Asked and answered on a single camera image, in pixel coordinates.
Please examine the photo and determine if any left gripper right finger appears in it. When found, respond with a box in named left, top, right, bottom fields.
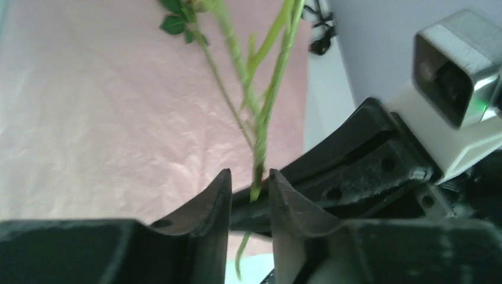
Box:
left=268, top=169, right=342, bottom=283

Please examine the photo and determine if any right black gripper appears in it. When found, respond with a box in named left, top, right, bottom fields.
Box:
left=229, top=97, right=502, bottom=284

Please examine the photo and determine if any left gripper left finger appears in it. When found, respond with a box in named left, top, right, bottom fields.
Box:
left=150, top=169, right=232, bottom=283

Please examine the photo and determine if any purple pink wrapping paper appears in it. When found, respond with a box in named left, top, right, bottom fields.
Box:
left=0, top=0, right=314, bottom=260

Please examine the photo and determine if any fake flower bouquet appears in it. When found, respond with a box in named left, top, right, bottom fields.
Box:
left=159, top=0, right=307, bottom=281

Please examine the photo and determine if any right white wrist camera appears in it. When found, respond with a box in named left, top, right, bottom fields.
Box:
left=386, top=9, right=501, bottom=183

